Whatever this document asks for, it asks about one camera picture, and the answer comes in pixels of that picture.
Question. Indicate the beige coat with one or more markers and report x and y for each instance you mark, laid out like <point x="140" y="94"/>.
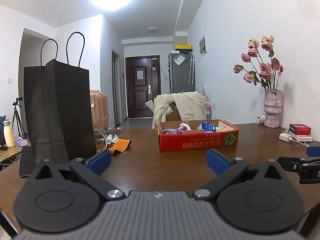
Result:
<point x="190" y="106"/>

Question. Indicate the dried pink rose bouquet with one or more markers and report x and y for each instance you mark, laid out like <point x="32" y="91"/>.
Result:
<point x="262" y="67"/>

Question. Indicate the grey refrigerator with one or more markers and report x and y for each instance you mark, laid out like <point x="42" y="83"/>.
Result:
<point x="181" y="71"/>

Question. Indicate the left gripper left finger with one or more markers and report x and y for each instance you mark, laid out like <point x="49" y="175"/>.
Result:
<point x="58" y="198"/>

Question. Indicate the black paper bag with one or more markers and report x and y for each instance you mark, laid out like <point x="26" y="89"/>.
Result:
<point x="58" y="112"/>

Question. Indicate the pink textured vase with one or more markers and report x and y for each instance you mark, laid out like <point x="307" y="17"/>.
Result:
<point x="273" y="107"/>

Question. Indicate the beige thermos bottle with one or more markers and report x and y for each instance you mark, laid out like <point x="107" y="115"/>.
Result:
<point x="8" y="134"/>

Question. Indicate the white small table device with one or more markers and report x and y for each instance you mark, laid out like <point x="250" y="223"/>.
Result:
<point x="259" y="120"/>

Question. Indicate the wall electrical panel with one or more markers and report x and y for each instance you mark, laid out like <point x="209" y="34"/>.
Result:
<point x="203" y="45"/>

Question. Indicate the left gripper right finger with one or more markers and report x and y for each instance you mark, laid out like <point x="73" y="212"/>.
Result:
<point x="258" y="199"/>

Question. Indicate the camera tripod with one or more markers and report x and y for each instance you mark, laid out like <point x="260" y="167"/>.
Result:
<point x="16" y="118"/>

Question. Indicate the pink purple fabric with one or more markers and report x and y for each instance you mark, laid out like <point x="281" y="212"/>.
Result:
<point x="181" y="129"/>

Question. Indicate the orange cloth pouch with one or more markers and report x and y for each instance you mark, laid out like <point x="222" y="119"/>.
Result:
<point x="120" y="146"/>

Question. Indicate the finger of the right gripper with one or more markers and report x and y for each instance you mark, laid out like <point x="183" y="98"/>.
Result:
<point x="294" y="164"/>
<point x="313" y="151"/>

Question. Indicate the blue tissue pack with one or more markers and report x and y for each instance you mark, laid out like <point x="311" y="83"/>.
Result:
<point x="208" y="127"/>

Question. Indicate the brown wooden chair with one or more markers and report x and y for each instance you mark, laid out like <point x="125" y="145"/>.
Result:
<point x="174" y="115"/>

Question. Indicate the brown layered sponge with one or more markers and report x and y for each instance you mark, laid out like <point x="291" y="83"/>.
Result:
<point x="193" y="131"/>

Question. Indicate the white power adapter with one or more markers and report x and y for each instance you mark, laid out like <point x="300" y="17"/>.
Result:
<point x="285" y="137"/>

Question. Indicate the lavender knitted cloth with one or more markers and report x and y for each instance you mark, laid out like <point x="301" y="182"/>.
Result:
<point x="170" y="131"/>

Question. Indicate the black tablet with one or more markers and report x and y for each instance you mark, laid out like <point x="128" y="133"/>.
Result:
<point x="27" y="162"/>

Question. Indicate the dark brown entrance door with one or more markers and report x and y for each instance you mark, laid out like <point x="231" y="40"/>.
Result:
<point x="143" y="81"/>

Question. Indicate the white flat box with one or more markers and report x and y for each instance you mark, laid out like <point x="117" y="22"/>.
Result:
<point x="302" y="138"/>

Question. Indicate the red small box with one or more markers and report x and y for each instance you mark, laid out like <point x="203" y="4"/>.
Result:
<point x="300" y="129"/>

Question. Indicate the pink suitcase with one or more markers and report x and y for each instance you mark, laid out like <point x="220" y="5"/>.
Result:
<point x="99" y="110"/>

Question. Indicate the yellow box on fridge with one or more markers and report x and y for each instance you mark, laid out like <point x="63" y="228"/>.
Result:
<point x="183" y="46"/>

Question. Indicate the red cardboard box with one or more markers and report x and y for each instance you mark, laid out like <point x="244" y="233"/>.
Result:
<point x="188" y="142"/>

